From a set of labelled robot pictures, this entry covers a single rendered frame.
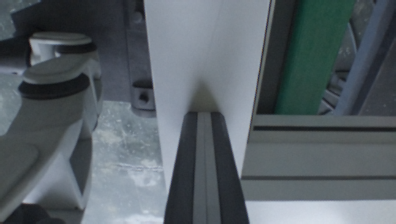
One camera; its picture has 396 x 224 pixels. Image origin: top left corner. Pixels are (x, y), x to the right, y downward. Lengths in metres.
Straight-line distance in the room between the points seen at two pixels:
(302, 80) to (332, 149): 0.06
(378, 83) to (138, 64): 0.80
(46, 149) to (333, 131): 0.31
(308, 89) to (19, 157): 0.30
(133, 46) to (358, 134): 0.81
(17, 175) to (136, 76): 0.72
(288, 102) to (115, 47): 0.83
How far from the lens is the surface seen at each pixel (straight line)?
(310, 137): 0.19
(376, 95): 0.63
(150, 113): 0.98
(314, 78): 0.18
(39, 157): 0.29
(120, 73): 0.96
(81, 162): 0.45
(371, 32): 0.60
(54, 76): 0.49
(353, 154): 0.20
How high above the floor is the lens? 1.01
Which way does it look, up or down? 59 degrees down
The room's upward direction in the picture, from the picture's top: 178 degrees counter-clockwise
